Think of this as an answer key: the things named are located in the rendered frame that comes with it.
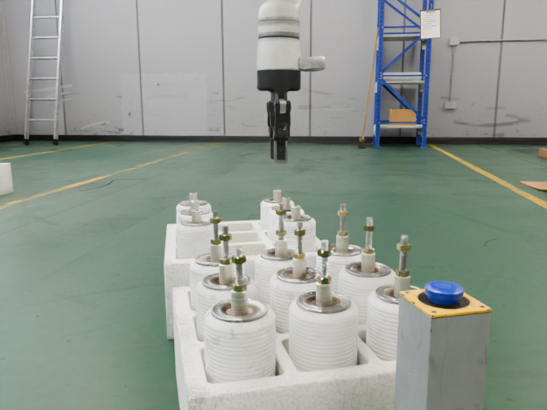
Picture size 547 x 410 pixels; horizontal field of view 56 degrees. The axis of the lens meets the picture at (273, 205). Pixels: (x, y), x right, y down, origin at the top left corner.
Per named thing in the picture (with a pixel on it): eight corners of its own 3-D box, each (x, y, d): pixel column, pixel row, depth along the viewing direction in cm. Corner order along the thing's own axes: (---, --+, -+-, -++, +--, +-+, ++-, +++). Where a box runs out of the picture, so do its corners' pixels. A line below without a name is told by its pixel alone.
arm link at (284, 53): (327, 69, 84) (328, 29, 83) (258, 68, 83) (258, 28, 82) (317, 72, 93) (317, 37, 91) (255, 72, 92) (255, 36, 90)
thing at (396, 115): (413, 124, 659) (413, 109, 655) (415, 125, 635) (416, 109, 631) (388, 124, 664) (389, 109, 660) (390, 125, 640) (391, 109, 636)
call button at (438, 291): (448, 295, 58) (450, 278, 57) (470, 308, 54) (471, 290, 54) (417, 298, 57) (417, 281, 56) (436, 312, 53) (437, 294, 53)
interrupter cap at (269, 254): (298, 250, 98) (298, 246, 98) (304, 262, 91) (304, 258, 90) (259, 251, 97) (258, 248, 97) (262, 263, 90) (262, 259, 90)
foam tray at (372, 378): (360, 351, 110) (362, 271, 107) (468, 476, 73) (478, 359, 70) (175, 373, 101) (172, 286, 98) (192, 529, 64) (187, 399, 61)
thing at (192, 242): (217, 288, 129) (216, 217, 125) (220, 302, 119) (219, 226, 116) (178, 290, 127) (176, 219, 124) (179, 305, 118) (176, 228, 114)
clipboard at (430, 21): (440, 38, 592) (442, 2, 585) (440, 38, 589) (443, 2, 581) (418, 39, 596) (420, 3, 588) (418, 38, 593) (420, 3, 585)
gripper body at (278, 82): (255, 67, 91) (255, 121, 93) (258, 64, 83) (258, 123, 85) (297, 68, 92) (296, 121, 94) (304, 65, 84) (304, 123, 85)
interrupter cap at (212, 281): (240, 294, 75) (240, 290, 75) (193, 290, 77) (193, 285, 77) (257, 278, 82) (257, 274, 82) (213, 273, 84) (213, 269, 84)
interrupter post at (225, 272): (230, 287, 78) (230, 266, 78) (216, 285, 79) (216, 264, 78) (236, 281, 81) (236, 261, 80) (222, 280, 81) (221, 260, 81)
